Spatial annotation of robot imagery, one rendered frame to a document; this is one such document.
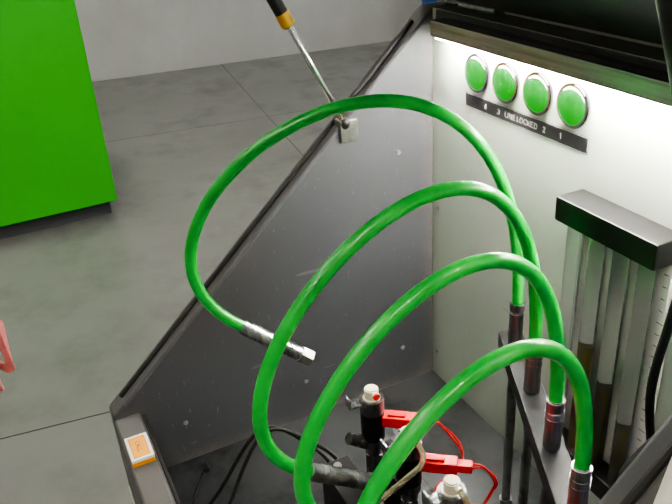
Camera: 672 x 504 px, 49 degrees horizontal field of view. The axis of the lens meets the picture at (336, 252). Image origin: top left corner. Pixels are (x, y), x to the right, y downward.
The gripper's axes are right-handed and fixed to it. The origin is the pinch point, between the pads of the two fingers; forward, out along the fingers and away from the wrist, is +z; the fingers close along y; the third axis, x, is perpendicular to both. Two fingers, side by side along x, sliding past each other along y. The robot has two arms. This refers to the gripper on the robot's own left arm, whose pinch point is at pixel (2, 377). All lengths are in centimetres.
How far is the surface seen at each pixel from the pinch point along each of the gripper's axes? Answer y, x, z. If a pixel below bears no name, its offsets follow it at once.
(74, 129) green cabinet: 280, 88, 14
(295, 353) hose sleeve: -17.5, -45.3, 8.0
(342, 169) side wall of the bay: 9, -58, 0
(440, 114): -17, -73, -10
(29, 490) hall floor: 80, 85, 70
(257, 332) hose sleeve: -17.3, -43.0, 3.2
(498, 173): -17, -76, -1
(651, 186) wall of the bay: -22, -89, 6
